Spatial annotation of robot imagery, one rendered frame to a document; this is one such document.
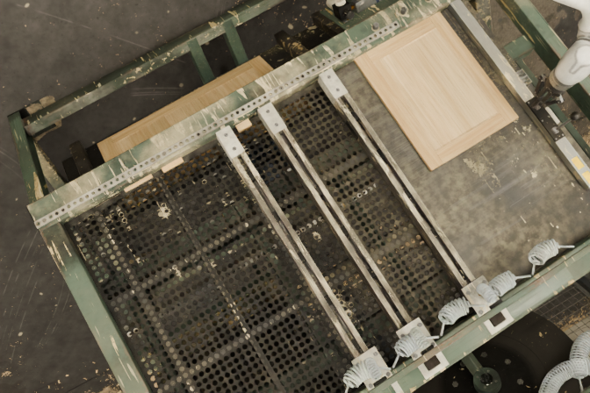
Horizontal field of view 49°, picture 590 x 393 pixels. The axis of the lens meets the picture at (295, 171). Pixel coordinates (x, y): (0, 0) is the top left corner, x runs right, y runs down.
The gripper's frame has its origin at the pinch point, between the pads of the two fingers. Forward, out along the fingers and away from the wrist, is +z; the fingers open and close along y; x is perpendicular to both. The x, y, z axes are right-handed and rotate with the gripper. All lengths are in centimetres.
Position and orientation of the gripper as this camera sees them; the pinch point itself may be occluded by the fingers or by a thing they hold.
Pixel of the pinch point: (537, 101)
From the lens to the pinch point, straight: 267.7
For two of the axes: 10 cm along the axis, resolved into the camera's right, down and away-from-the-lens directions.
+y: 5.2, 8.2, -2.2
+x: 8.5, -5.0, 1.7
